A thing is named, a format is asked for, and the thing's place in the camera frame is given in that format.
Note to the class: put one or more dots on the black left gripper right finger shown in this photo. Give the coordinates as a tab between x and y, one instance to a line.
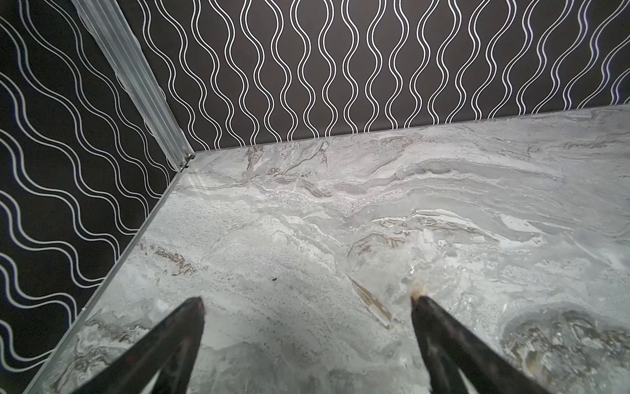
451	352

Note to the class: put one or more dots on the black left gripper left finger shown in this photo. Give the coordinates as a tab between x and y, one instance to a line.
165	356

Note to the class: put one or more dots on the aluminium corner post left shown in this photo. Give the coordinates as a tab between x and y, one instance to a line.
106	22

